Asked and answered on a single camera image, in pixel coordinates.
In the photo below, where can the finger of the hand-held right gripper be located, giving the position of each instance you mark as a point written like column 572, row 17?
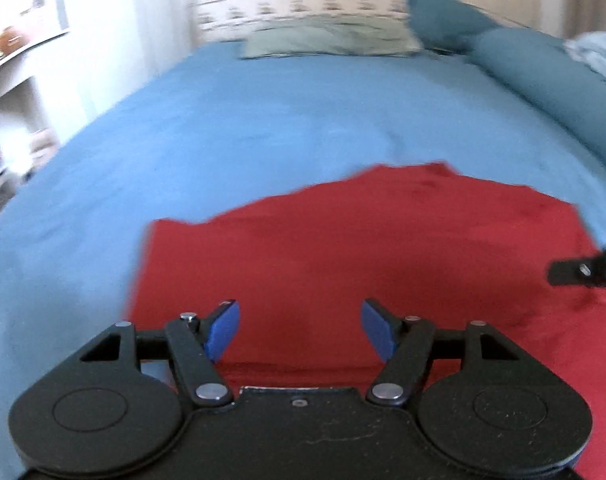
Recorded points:
column 578, row 271

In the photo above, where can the teal bolster pillow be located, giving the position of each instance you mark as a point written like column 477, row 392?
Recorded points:
column 543, row 75

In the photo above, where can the red garment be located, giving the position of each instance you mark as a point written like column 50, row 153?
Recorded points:
column 343, row 260

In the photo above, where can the blue bed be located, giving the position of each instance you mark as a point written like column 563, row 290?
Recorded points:
column 208, row 130

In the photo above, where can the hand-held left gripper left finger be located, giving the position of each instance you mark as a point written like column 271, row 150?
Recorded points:
column 222, row 329

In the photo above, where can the white shelf unit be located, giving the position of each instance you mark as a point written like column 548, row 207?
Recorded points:
column 13, row 110

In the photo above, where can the wall poster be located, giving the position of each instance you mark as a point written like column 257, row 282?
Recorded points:
column 18, row 15

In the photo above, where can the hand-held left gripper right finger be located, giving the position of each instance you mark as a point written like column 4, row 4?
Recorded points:
column 378, row 331

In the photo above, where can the grey-green pillow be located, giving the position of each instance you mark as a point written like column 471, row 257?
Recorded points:
column 328, row 36

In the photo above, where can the light blue crumpled blanket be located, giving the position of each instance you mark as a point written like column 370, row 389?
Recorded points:
column 600, row 55

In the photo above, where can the white patterned headboard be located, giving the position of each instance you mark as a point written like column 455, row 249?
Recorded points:
column 298, row 10

